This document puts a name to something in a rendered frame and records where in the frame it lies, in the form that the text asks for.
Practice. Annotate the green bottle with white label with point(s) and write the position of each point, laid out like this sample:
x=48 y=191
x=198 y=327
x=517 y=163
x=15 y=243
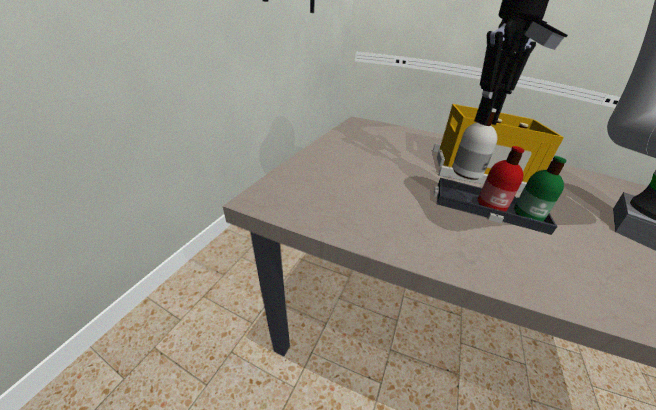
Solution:
x=541 y=192

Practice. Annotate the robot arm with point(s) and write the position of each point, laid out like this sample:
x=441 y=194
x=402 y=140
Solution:
x=632 y=124

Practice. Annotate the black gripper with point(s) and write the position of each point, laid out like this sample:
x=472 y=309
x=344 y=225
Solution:
x=515 y=13

